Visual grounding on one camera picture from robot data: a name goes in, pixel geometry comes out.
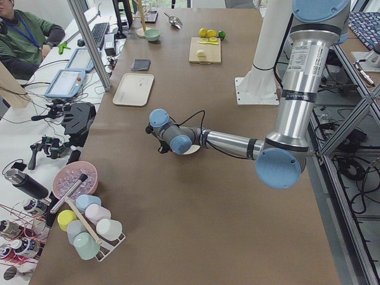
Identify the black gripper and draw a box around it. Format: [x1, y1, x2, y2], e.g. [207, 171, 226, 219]
[145, 124, 170, 153]

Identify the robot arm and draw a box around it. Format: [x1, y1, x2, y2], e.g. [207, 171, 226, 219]
[146, 1, 350, 189]

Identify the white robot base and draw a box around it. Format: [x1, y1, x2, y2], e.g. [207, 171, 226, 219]
[235, 0, 292, 105]

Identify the cream rabbit tray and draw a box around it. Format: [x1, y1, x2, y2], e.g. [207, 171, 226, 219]
[112, 73, 154, 107]

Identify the beige plate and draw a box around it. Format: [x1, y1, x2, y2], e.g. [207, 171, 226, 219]
[183, 144, 201, 155]

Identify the folded grey cloth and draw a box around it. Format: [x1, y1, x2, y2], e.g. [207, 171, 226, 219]
[131, 59, 151, 71]

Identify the steel muddler black tip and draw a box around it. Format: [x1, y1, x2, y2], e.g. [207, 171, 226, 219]
[50, 173, 88, 214]

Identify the pink cup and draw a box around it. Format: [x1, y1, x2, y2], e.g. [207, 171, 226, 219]
[85, 204, 111, 226]

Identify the blue cup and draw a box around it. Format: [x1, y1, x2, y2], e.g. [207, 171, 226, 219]
[75, 194, 102, 214]

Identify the white cup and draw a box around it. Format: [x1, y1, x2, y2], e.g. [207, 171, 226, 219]
[96, 218, 122, 241]

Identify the pink bowl of ice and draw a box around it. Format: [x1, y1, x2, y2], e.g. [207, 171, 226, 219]
[52, 161, 98, 200]

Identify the wooden cutting board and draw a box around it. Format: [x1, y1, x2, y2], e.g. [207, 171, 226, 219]
[189, 37, 221, 64]

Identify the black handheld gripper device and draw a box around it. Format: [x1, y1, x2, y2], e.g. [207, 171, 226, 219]
[28, 136, 71, 170]

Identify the yellow plastic knife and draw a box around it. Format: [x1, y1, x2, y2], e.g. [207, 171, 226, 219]
[197, 41, 219, 45]

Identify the green bowl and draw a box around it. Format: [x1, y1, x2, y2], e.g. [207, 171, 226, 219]
[144, 28, 161, 42]

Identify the white cup rack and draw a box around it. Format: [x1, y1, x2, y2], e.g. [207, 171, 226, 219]
[94, 229, 126, 262]

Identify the near teach pendant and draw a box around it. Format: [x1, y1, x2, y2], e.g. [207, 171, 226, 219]
[45, 69, 86, 99]

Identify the teach pendant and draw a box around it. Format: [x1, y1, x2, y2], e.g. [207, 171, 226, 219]
[66, 47, 94, 73]
[45, 69, 86, 99]

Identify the wooden mug tree stand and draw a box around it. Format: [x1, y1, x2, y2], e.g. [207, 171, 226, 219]
[133, 0, 151, 38]

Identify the grey cup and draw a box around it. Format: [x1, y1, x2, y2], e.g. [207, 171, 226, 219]
[66, 220, 87, 245]

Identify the far teach pendant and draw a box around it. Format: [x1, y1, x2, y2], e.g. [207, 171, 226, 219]
[66, 47, 94, 73]

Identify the whole lemon near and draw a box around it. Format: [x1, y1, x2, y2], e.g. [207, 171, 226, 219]
[199, 28, 208, 37]

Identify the whole lemon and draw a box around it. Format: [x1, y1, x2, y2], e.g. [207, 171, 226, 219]
[199, 28, 208, 37]
[206, 29, 218, 38]

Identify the yellow cup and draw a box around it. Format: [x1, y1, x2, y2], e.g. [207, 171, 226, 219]
[57, 210, 78, 232]

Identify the whole lemon far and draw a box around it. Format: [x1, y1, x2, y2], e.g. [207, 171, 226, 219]
[206, 29, 218, 38]

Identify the green cup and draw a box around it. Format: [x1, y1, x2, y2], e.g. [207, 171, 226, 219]
[73, 232, 100, 260]

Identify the steel scoop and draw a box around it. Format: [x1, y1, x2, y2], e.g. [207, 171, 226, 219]
[164, 12, 183, 29]

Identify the green lime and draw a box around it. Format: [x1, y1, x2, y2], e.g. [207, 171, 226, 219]
[218, 30, 226, 40]

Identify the black keyboard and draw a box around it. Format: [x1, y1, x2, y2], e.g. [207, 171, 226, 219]
[91, 23, 109, 49]

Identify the black thermos bottle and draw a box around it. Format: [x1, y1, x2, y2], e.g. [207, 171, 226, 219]
[4, 168, 49, 200]

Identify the person in green jacket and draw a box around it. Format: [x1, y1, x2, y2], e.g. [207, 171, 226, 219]
[1, 1, 65, 80]

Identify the wooden rack handle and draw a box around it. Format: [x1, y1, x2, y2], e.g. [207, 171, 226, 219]
[65, 198, 102, 245]

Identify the copper wire bottle rack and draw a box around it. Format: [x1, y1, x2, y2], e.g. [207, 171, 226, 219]
[1, 203, 49, 266]

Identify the aluminium frame post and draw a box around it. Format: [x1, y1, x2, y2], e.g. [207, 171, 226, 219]
[67, 0, 111, 91]

